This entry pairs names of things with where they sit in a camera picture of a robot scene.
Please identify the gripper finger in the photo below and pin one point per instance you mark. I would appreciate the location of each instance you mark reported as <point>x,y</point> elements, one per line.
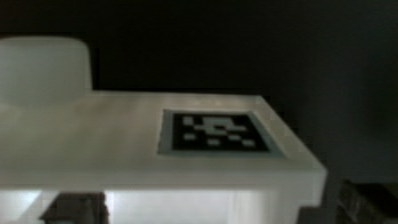
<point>45,70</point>

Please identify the white drawer cabinet frame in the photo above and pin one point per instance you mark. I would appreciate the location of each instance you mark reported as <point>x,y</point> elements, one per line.
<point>189,155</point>

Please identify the white front drawer box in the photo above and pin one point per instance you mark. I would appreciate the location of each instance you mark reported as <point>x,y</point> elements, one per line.
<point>77,208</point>

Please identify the white front fence wall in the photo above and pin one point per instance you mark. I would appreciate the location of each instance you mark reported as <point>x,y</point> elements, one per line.
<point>367,203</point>

